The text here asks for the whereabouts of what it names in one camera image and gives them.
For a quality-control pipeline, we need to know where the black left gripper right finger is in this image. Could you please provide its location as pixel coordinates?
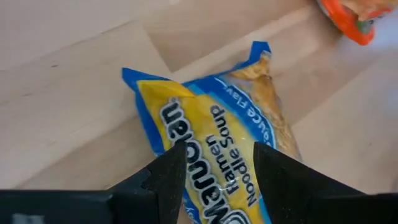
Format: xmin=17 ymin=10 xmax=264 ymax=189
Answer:
xmin=252 ymin=142 xmax=365 ymax=224

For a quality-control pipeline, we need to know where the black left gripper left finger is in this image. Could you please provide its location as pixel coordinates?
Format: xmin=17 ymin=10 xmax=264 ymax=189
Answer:
xmin=107 ymin=141 xmax=188 ymax=224

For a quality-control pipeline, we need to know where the blue soy sauce ramen pack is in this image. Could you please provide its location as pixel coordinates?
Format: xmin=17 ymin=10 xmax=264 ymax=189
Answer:
xmin=121 ymin=40 xmax=303 ymax=224

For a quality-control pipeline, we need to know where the orange chicken ramen pack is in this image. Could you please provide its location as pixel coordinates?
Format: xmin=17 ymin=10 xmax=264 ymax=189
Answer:
xmin=317 ymin=0 xmax=394 ymax=47

